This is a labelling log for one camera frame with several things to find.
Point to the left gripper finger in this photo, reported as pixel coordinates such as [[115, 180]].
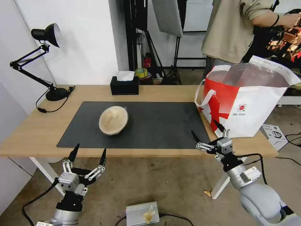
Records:
[[73, 154], [102, 159]]

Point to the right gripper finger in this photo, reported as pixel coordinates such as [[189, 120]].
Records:
[[219, 128], [204, 146]]

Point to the person's forearm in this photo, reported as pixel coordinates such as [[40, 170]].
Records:
[[264, 20]]

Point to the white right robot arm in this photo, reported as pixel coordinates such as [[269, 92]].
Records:
[[261, 200]]

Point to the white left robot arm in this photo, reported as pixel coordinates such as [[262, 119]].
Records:
[[63, 216]]

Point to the white red takeout bag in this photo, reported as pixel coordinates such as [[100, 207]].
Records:
[[249, 110]]

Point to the colourful patterned bag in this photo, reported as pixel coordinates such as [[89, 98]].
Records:
[[285, 40]]

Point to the white table leg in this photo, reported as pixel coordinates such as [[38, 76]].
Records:
[[45, 174], [222, 186]]

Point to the small yellow scrap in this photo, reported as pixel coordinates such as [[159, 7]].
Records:
[[208, 193]]

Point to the black desk mat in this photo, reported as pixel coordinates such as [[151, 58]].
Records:
[[160, 127]]

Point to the white printed carton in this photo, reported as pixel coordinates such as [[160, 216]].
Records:
[[276, 137]]

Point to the black desk lamp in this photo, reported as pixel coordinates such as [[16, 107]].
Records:
[[55, 93]]

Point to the silver metal box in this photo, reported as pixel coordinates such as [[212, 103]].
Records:
[[136, 214]]

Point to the crumpled beige paper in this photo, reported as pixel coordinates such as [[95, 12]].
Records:
[[149, 214]]

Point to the black tissue box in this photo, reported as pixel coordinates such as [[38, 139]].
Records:
[[124, 87]]

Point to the white low bench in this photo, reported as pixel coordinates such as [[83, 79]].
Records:
[[290, 99]]

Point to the black light stand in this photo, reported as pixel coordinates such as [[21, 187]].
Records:
[[175, 61]]

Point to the white tissue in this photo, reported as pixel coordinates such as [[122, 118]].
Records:
[[125, 75]]

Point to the green yellow tape roll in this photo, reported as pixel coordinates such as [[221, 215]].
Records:
[[141, 72]]

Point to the person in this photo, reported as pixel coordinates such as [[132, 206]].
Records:
[[225, 30]]

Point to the red canister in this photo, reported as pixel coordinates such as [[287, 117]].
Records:
[[147, 61]]

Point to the black wristband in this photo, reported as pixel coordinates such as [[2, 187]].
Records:
[[276, 20]]

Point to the grey softbox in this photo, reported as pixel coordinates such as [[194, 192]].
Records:
[[168, 16]]

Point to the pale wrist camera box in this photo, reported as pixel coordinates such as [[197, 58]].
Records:
[[226, 145], [68, 180]]

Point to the black metal frame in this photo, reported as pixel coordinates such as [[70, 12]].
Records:
[[132, 35]]

